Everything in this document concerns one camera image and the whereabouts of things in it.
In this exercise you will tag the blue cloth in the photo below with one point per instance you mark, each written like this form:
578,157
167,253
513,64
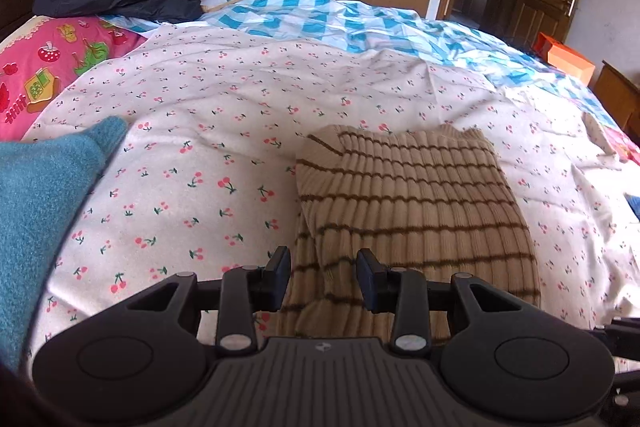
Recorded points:
635,207

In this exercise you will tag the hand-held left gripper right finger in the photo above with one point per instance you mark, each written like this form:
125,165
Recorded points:
364,283

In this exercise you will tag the blue fleece towel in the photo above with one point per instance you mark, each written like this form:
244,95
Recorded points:
40,207

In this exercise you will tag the wooden cabinet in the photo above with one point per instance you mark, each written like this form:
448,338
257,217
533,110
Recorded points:
620,97

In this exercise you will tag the cherry print white blanket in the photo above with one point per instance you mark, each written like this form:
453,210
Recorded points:
225,107

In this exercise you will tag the blue checkered bed sheet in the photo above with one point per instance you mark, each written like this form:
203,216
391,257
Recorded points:
350,17

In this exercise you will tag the orange box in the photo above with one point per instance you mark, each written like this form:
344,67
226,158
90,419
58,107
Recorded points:
570,62

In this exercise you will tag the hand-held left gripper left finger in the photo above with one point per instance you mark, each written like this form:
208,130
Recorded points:
282,278

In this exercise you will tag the pink printed pillow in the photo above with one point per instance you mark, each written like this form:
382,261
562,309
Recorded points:
50,67

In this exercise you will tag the beige striped knit sweater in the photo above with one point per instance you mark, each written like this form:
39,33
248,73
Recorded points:
410,207

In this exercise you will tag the pink printed bed sheet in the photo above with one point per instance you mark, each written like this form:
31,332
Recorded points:
622,144

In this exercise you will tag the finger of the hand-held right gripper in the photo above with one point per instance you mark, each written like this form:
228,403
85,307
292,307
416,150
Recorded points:
617,337

